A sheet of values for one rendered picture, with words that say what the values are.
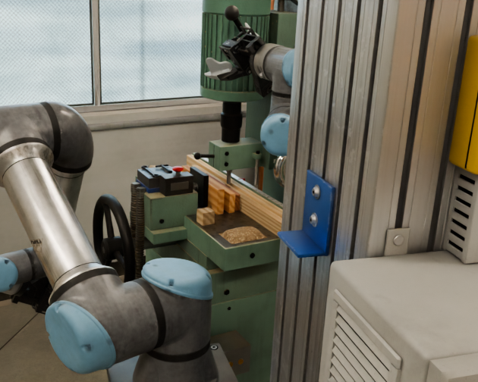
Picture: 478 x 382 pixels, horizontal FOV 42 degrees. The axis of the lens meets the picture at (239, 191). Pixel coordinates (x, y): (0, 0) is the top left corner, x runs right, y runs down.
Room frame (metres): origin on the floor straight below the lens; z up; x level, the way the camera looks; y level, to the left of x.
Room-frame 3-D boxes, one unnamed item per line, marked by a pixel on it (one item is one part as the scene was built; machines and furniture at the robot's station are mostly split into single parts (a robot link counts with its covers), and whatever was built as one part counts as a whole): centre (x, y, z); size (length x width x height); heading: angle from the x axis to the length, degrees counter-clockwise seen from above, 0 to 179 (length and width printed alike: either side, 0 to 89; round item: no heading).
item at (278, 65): (1.26, -0.09, 1.33); 0.11 x 0.08 x 0.09; 30
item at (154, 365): (0.94, 0.09, 0.87); 0.15 x 0.15 x 0.10
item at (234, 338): (1.38, 0.02, 0.58); 0.12 x 0.08 x 0.08; 120
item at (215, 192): (1.66, 0.11, 0.94); 0.23 x 0.02 x 0.07; 30
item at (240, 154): (1.69, 0.01, 1.03); 0.14 x 0.07 x 0.09; 120
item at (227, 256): (1.63, 0.13, 0.87); 0.61 x 0.30 x 0.06; 30
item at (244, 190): (1.69, 0.02, 0.93); 0.60 x 0.02 x 0.05; 30
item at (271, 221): (1.62, -0.01, 0.92); 0.60 x 0.02 x 0.04; 30
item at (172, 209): (1.59, 0.20, 0.92); 0.15 x 0.13 x 0.09; 30
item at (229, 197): (1.67, 0.07, 0.93); 0.22 x 0.02 x 0.06; 30
